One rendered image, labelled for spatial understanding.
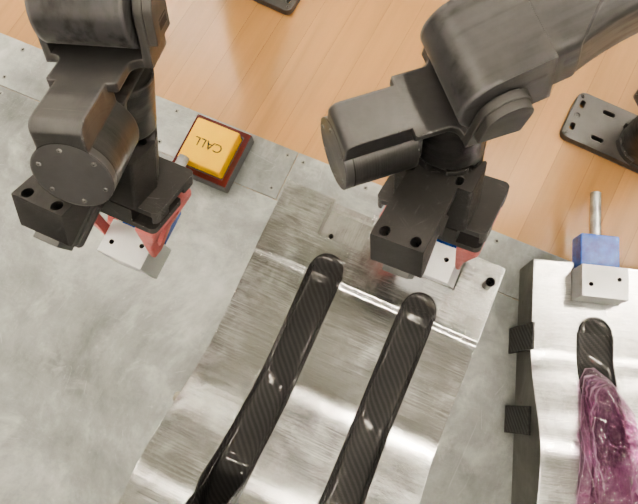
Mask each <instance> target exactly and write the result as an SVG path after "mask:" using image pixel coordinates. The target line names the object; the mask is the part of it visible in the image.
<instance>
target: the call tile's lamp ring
mask: <svg viewBox="0 0 638 504"><path fill-rule="evenodd" d="M198 118H202V119H205V120H207V121H210V122H212V123H215V124H217V125H220V126H222V127H225V128H227V129H230V130H232V131H234V132H237V133H239V134H240V137H243V138H244V140H243V142H242V144H241V145H240V147H239V149H238V151H237V153H236V155H235V157H234V159H233V161H232V163H231V165H230V167H229V169H228V171H227V173H226V175H225V176H224V178H223V180H222V181H221V180H219V179H217V178H214V177H212V176H209V175H207V174H205V173H202V172H200V171H197V170H195V169H193V168H190V167H188V166H186V168H189V169H191V170H192V171H193V175H195V176H198V177H200V178H203V179H205V180H207V181H210V182H212V183H215V184H217V185H219V186H222V187H224V188H225V186H226V184H227V183H228V181H229V179H230V177H231V175H232V173H233V171H234V169H235V167H236V165H237V163H238V161H239V159H240V157H241V155H242V153H243V151H244V149H245V147H246V146H247V144H248V142H249V140H250V138H251V135H249V134H246V133H244V132H241V131H239V130H236V129H234V128H231V127H229V126H226V125H224V124H221V123H219V122H216V121H214V120H211V119H209V118H207V117H204V116H202V115H199V114H198V115H197V117H196V119H195V121H194V122H193V124H192V126H191V128H190V130H189V132H188V133H187V135H186V137H185V139H184V141H183V143H182V145H181V146H180V148H179V150H178V152H177V154H176V156H175V157H174V159H173V161H172V162H174V163H175V161H176V159H177V157H178V154H179V152H180V150H181V148H182V146H183V145H184V143H185V141H186V139H187V137H188V135H189V133H190V132H191V130H192V128H193V126H194V124H195V122H196V120H197V119H198Z"/></svg>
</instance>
